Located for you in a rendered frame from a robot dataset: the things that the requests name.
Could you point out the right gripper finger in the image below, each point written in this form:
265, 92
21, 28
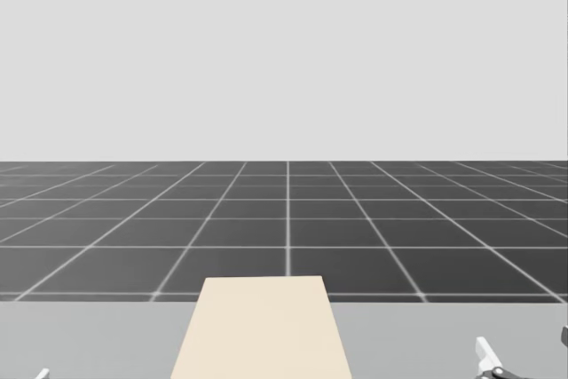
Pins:
487, 354
565, 339

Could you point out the tall board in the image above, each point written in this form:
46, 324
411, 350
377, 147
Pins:
262, 330

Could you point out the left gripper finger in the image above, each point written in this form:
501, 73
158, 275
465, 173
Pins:
43, 374

